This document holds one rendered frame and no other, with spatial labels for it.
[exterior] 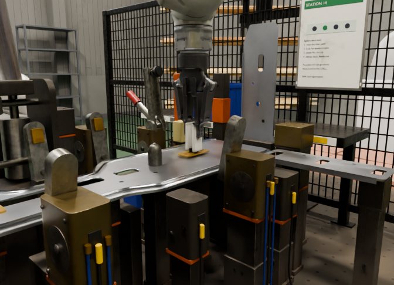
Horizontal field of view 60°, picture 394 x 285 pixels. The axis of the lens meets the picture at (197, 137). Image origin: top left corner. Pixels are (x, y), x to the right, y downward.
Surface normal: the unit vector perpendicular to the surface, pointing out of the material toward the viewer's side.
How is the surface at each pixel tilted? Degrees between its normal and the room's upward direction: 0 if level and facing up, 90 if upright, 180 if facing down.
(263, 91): 90
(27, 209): 0
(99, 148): 78
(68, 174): 102
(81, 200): 0
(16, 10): 90
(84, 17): 90
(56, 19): 90
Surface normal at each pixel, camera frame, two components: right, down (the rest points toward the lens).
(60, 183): 0.72, 0.33
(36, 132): 0.72, -0.07
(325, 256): 0.00, -0.98
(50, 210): -0.68, 0.14
